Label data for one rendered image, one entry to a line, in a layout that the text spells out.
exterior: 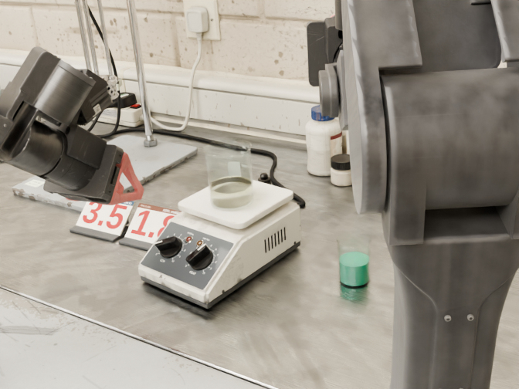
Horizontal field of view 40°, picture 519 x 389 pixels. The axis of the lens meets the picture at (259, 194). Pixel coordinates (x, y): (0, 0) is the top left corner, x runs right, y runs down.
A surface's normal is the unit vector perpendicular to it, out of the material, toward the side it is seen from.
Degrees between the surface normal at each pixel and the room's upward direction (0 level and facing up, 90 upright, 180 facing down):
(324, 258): 0
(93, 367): 0
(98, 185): 50
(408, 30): 39
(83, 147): 85
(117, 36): 90
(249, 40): 90
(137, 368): 0
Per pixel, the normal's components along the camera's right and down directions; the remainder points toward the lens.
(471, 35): -0.05, -0.01
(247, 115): -0.54, 0.39
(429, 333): -0.01, 0.52
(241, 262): 0.77, 0.22
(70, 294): -0.07, -0.91
